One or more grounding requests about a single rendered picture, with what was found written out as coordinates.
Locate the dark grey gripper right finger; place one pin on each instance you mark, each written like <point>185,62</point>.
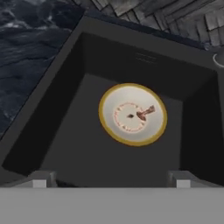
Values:
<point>182,178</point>

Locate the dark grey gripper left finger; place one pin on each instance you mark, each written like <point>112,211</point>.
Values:
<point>40,178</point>

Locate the black kitchen sink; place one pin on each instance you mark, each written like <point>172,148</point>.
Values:
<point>87,145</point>

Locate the brown mushroom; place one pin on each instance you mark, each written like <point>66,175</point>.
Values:
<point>145,112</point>

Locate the white bowl with yellow rim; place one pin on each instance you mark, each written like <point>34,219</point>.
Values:
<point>132,114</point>

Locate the silver sink faucet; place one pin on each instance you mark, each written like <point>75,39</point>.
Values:
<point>218,59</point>

